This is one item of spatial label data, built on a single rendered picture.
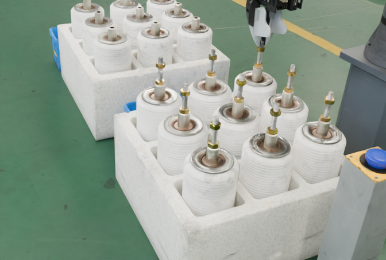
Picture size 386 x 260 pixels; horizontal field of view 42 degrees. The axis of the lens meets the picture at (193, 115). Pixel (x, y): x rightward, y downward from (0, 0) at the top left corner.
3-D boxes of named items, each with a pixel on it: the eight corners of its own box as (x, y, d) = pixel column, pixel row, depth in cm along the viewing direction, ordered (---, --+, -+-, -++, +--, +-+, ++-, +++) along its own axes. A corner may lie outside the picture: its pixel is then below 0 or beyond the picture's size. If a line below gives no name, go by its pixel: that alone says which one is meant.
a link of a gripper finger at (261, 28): (261, 56, 103) (269, 13, 98) (244, 45, 107) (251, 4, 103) (273, 54, 105) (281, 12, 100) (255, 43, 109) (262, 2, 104)
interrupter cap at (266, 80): (263, 71, 117) (264, 68, 116) (278, 86, 111) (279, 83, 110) (234, 74, 114) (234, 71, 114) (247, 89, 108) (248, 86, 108)
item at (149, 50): (163, 82, 147) (165, 24, 137) (176, 97, 139) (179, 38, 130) (132, 88, 143) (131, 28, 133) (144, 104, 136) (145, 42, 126)
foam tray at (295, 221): (253, 144, 135) (262, 85, 125) (350, 243, 105) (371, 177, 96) (115, 177, 119) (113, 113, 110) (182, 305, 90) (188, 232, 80)
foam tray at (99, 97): (172, 60, 176) (174, 11, 167) (224, 114, 147) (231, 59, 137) (61, 77, 161) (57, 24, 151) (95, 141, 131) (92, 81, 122)
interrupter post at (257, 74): (258, 77, 114) (260, 64, 112) (263, 82, 112) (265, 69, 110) (249, 78, 113) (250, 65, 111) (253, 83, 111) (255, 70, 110)
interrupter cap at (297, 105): (273, 115, 100) (273, 112, 100) (263, 96, 106) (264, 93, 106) (309, 114, 101) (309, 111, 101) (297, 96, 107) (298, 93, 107)
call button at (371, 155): (377, 155, 79) (380, 144, 78) (395, 170, 76) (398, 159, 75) (357, 160, 78) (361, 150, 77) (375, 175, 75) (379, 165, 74)
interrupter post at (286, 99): (281, 108, 103) (284, 94, 101) (278, 102, 105) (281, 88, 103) (293, 108, 103) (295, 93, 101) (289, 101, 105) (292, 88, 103)
